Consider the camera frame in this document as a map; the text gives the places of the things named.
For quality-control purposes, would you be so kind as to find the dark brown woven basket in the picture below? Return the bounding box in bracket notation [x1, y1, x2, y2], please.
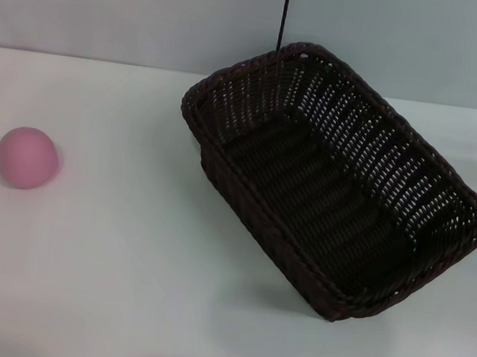
[156, 27, 477, 341]

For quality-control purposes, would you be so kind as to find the pink toy peach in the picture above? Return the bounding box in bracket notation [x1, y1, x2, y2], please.
[0, 123, 67, 194]

